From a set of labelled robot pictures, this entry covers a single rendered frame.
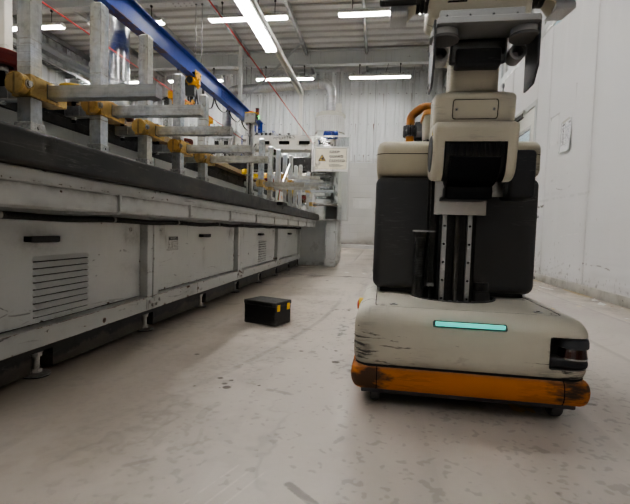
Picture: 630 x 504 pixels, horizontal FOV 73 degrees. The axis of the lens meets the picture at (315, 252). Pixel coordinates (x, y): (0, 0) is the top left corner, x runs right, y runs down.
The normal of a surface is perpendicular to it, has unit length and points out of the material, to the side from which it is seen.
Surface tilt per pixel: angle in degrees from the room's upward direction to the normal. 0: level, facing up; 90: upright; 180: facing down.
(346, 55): 90
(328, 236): 90
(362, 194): 90
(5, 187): 90
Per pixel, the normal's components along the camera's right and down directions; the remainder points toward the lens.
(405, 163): -0.16, 0.04
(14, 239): 0.99, 0.04
